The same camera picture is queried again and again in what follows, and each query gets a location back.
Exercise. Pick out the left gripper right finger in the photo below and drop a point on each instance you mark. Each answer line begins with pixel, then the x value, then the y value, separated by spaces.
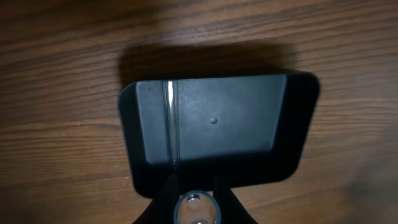
pixel 228 205

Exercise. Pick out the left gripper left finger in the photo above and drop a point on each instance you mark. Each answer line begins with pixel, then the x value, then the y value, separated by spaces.
pixel 166 202

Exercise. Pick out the clear test tube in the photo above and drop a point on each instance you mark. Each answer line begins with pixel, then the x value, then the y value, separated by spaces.
pixel 196 208
pixel 171 124

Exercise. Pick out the black tray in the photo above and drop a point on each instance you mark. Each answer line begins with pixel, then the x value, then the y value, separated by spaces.
pixel 224 105

